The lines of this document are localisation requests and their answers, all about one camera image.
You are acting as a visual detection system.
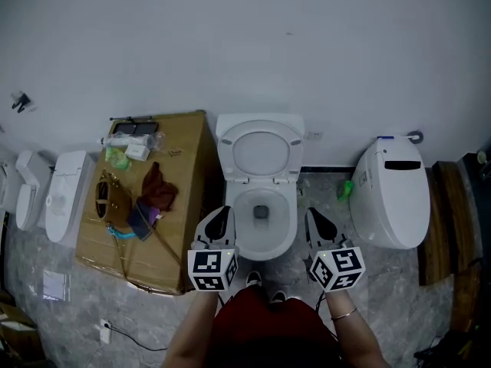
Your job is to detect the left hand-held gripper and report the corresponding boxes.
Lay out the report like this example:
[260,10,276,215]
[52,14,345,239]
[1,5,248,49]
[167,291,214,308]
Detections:
[186,205,241,293]

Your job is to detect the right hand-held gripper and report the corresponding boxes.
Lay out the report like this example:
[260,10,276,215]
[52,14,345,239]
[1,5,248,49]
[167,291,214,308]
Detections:
[305,207,367,294]

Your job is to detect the white toilet seat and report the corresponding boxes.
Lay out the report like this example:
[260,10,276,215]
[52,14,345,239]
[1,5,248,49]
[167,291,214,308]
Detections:
[216,120,305,186]

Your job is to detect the person's left forearm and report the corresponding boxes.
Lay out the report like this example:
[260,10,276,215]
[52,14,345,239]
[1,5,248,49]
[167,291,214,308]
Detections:
[162,290,222,368]

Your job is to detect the person's right forearm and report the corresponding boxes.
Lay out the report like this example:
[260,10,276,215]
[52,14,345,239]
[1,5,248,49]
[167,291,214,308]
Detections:
[325,289,391,368]

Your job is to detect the white toilet with open bowl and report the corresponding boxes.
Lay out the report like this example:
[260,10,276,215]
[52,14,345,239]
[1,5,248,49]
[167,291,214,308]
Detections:
[215,113,307,262]

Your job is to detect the white smart toilet, black slot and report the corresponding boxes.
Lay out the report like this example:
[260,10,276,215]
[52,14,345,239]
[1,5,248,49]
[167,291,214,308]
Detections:
[348,136,432,251]

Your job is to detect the white toilet lid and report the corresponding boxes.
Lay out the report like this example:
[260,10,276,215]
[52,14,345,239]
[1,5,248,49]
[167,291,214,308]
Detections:
[231,130,291,178]

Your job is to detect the white closed toilet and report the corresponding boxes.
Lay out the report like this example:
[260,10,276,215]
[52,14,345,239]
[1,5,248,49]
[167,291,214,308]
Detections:
[44,149,97,249]

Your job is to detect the white narrow toilet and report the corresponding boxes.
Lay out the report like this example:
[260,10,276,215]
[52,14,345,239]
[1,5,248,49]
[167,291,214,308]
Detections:
[15,149,51,232]

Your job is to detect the green plastic bag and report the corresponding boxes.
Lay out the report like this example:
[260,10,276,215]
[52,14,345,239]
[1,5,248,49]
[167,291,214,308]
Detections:
[336,179,355,203]

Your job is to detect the large cardboard box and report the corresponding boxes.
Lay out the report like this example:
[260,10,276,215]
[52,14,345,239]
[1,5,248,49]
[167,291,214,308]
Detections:
[74,110,216,297]

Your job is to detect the brown cloth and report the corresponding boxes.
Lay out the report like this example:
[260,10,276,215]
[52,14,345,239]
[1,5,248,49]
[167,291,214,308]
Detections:
[140,161,180,212]

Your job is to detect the dark blue purple pouch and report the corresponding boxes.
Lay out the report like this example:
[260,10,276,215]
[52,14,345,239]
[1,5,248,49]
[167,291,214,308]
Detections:
[127,201,164,242]

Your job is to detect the brown leather handbag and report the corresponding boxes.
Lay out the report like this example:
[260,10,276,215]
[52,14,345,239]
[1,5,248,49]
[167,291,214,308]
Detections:
[94,168,182,270]

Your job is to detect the small white box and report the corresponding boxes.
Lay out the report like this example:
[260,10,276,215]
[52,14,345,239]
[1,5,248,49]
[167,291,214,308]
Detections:
[124,143,151,163]

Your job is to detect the person's red clothing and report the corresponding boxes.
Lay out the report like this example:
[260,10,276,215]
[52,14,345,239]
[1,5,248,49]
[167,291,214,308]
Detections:
[208,284,343,368]

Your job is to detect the crumpled green bag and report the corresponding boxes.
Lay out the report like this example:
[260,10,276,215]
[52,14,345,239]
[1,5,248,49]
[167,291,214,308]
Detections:
[104,146,133,170]

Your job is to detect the clear plastic bag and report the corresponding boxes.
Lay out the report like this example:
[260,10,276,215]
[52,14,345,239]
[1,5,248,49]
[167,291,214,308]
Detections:
[100,131,167,153]

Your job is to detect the black flat tablet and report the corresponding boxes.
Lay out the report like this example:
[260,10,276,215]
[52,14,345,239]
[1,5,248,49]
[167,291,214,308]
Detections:
[114,121,160,136]

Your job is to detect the white power strip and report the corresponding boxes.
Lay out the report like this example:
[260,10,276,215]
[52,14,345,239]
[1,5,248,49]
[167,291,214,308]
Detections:
[99,318,114,345]

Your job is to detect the dark cabinet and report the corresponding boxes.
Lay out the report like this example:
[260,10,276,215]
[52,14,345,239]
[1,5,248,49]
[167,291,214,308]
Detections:
[455,150,491,268]

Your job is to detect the white paper sheet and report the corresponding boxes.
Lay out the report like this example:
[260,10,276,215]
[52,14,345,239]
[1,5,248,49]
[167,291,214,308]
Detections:
[41,269,72,303]

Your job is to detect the brown cardboard boxes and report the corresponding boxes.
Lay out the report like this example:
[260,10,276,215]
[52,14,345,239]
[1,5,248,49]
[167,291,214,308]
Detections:
[0,289,45,364]

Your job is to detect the thin metal bracelet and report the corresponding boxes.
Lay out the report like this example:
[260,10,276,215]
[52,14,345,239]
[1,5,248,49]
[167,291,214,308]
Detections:
[330,306,359,322]

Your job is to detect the teal lanyard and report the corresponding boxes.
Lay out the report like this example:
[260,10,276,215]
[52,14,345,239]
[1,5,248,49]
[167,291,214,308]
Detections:
[105,224,137,242]

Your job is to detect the black floor cable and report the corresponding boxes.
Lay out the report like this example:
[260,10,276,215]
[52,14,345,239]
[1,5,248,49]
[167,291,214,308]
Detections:
[108,323,169,353]

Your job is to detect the black cable bundle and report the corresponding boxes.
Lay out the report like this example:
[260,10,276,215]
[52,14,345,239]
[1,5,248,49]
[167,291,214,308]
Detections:
[413,330,491,368]

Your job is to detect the black wall bracket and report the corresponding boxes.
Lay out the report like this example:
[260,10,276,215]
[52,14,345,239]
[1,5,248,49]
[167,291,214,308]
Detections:
[10,90,38,114]

